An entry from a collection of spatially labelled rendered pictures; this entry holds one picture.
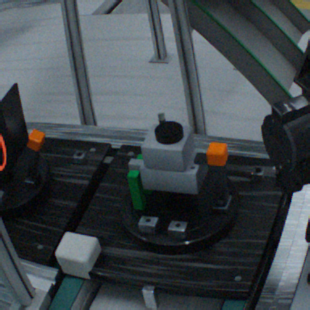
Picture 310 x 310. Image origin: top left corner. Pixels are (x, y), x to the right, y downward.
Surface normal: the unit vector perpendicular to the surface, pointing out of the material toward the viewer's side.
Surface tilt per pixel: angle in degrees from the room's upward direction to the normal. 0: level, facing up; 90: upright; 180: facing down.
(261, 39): 45
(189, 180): 90
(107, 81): 0
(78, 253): 0
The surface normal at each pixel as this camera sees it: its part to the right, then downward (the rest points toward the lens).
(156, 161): -0.31, 0.62
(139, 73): -0.14, -0.78
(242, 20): 0.52, -0.41
